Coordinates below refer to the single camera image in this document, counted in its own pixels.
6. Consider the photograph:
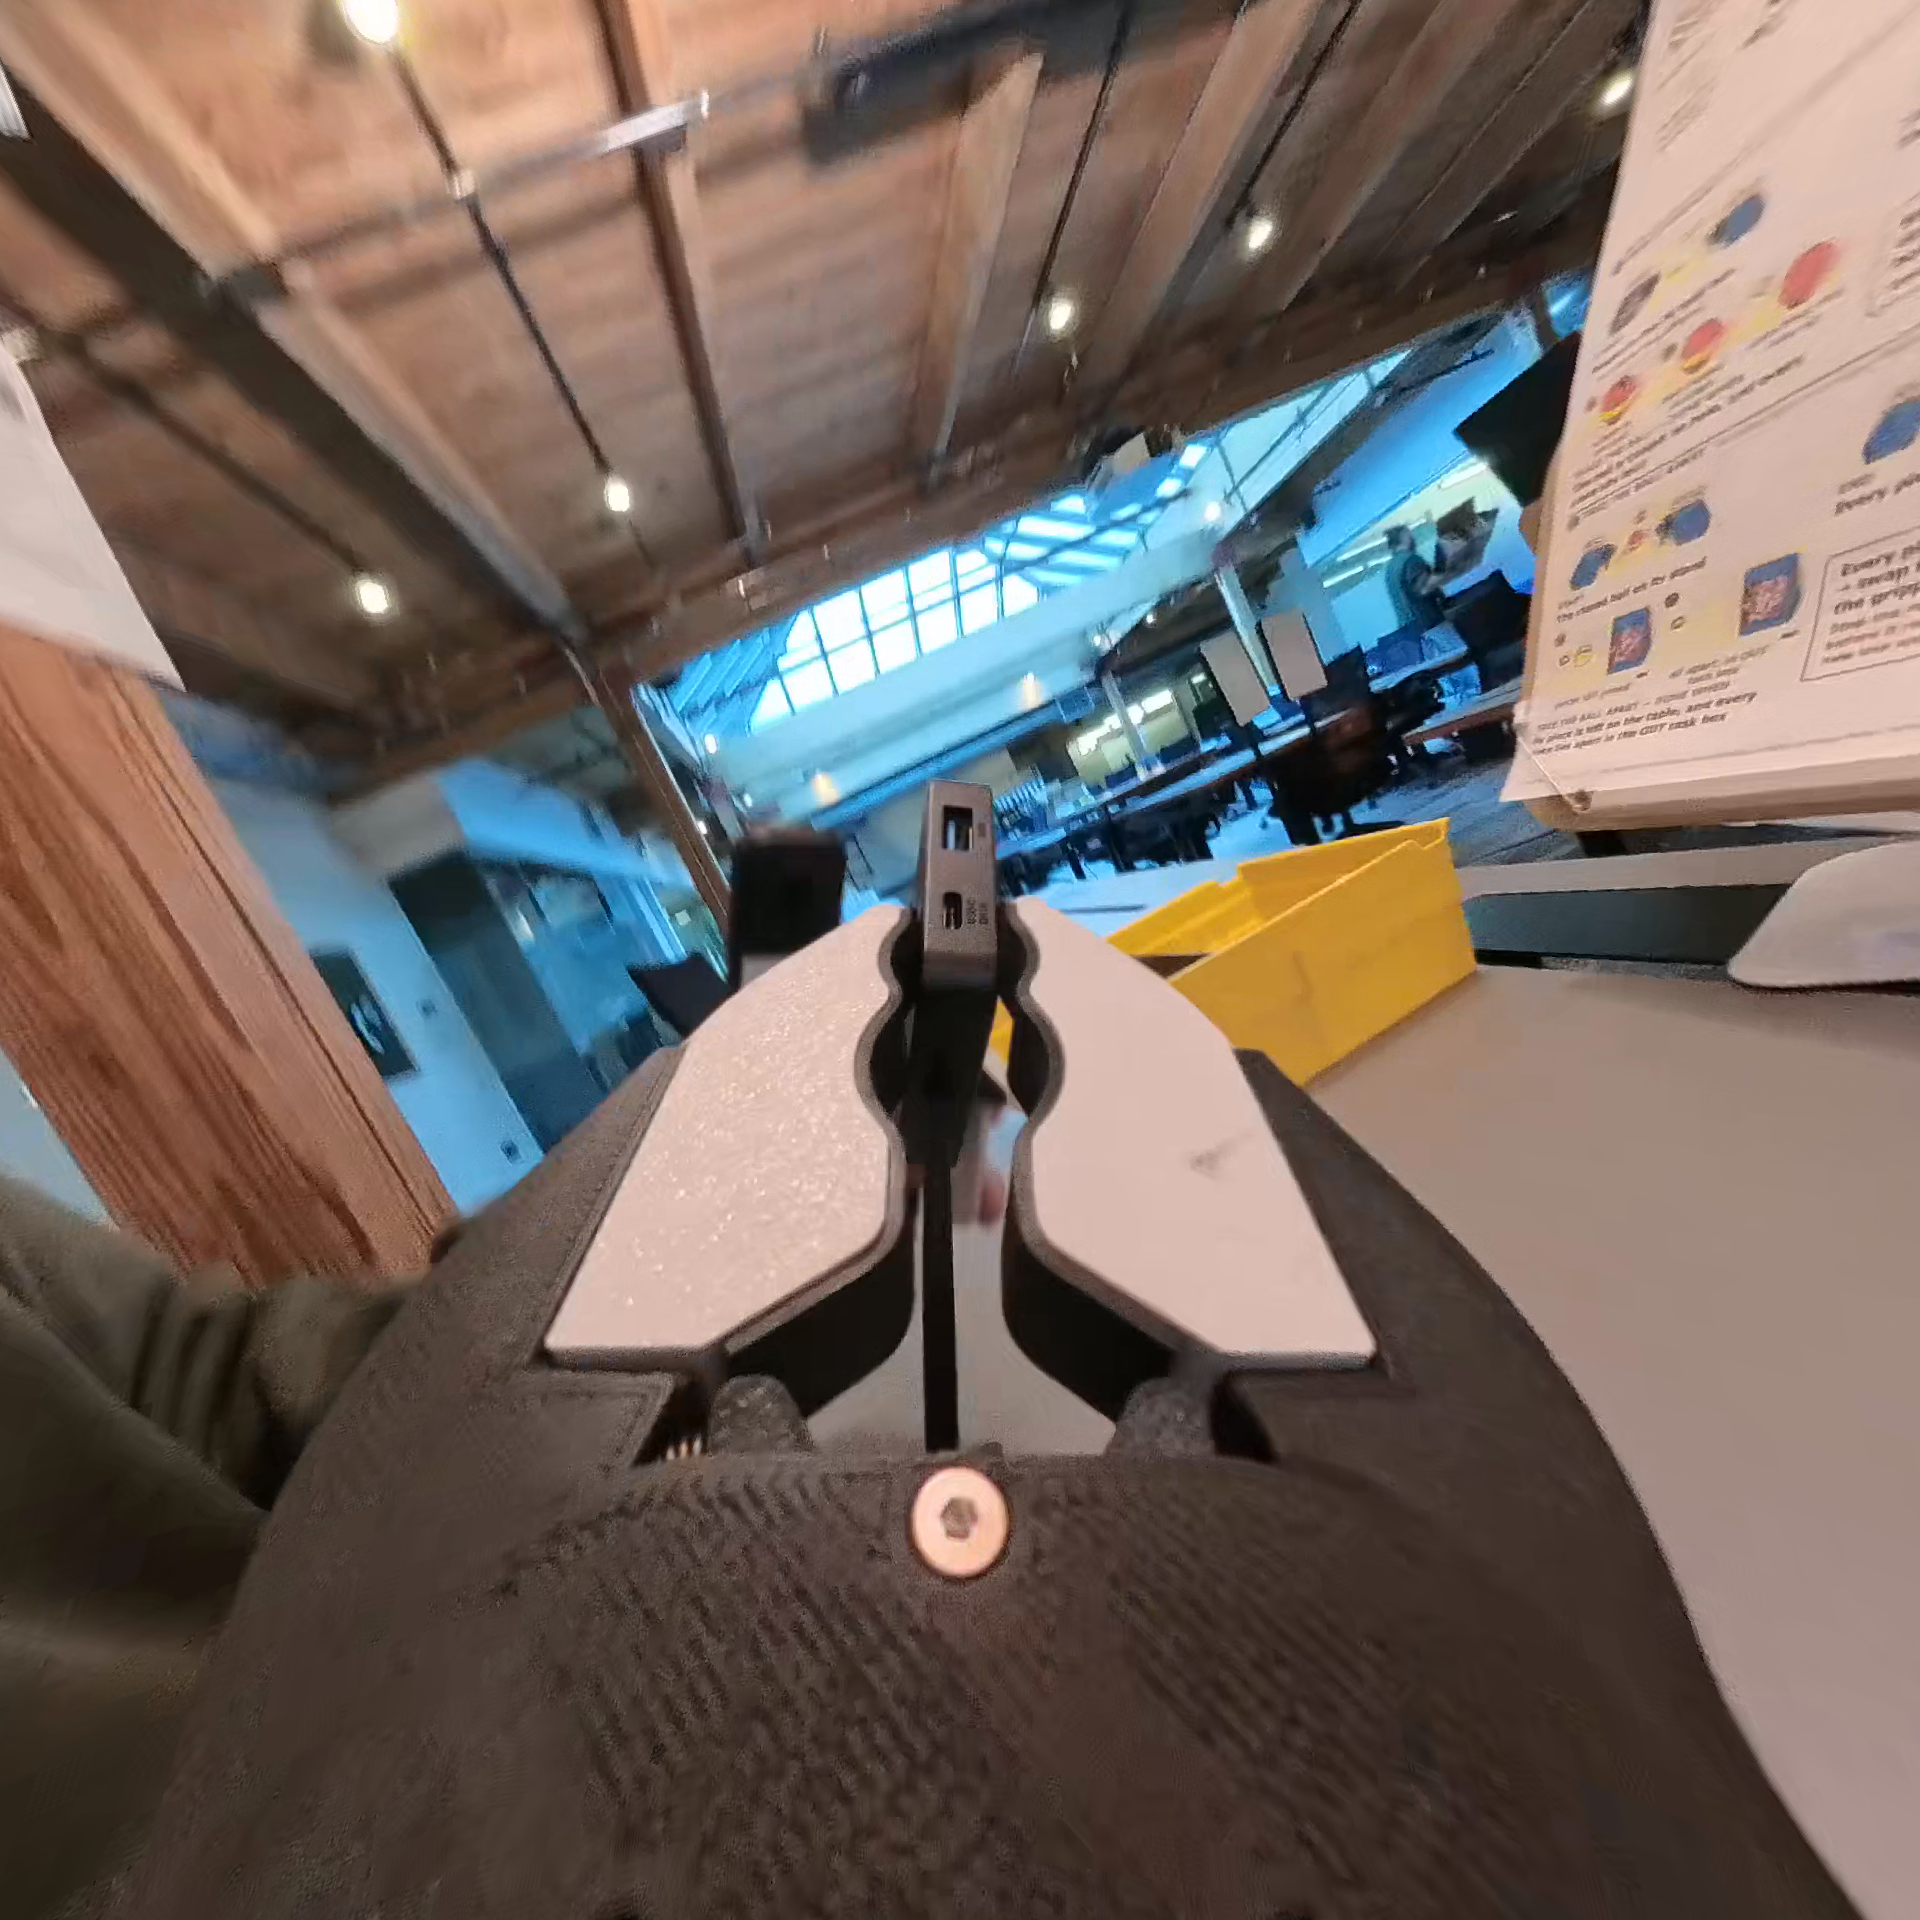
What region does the black monitor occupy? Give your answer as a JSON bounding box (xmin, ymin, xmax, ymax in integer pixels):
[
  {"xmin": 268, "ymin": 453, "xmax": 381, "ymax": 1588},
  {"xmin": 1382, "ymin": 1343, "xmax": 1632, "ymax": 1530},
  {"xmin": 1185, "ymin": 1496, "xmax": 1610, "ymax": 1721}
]
[{"xmin": 1450, "ymin": 336, "xmax": 1581, "ymax": 511}]

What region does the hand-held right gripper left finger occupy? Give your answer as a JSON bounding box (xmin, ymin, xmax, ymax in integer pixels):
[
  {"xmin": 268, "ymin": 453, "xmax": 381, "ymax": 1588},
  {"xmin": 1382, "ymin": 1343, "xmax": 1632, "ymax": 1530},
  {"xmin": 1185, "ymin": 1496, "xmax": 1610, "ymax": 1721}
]
[{"xmin": 541, "ymin": 897, "xmax": 923, "ymax": 1416}]

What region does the silver document stand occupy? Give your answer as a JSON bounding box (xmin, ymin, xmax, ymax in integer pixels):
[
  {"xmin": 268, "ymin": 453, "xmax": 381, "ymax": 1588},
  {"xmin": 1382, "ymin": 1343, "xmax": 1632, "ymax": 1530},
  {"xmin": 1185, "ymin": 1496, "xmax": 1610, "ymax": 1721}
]
[{"xmin": 1721, "ymin": 843, "xmax": 1920, "ymax": 991}]

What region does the grey desk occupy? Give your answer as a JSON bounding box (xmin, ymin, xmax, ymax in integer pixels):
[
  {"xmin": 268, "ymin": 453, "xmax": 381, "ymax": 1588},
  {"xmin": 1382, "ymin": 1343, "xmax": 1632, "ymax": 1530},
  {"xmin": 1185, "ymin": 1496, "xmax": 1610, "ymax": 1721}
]
[{"xmin": 812, "ymin": 862, "xmax": 1920, "ymax": 1920}]

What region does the yellow plastic bin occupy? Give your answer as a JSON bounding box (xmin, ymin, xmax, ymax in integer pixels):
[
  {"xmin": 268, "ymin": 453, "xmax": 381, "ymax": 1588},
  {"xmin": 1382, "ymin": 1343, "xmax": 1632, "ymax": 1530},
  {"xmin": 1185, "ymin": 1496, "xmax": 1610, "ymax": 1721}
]
[{"xmin": 993, "ymin": 819, "xmax": 1483, "ymax": 1089}]

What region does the white paper sheet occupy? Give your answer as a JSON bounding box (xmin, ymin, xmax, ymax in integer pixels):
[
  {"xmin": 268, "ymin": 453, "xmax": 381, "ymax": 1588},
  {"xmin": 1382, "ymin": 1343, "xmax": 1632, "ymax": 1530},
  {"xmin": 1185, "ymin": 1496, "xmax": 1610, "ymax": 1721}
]
[{"xmin": 0, "ymin": 350, "xmax": 186, "ymax": 686}]

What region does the black USB hub with cable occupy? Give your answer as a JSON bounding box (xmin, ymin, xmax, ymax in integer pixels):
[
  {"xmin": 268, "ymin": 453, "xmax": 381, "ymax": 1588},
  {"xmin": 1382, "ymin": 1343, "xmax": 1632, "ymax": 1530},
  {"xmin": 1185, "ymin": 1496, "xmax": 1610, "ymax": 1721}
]
[{"xmin": 915, "ymin": 779, "xmax": 1007, "ymax": 1454}]

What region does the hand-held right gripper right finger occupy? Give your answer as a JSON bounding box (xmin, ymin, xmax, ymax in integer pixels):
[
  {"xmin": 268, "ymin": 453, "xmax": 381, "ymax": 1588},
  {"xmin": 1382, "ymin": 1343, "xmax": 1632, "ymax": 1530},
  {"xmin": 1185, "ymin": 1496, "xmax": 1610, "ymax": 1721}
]
[{"xmin": 1001, "ymin": 897, "xmax": 1382, "ymax": 1426}]

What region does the printed instruction sheet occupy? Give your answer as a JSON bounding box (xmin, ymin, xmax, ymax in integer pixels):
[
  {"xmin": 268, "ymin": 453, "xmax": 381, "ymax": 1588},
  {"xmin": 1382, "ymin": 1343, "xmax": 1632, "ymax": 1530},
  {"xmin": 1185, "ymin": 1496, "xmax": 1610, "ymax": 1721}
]
[{"xmin": 1493, "ymin": 0, "xmax": 1920, "ymax": 828}]

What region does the person's left forearm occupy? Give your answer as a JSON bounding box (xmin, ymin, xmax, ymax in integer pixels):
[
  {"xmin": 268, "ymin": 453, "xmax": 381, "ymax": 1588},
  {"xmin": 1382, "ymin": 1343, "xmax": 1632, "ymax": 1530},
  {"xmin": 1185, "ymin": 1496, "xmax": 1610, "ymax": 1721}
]
[{"xmin": 0, "ymin": 1171, "xmax": 450, "ymax": 1920}]

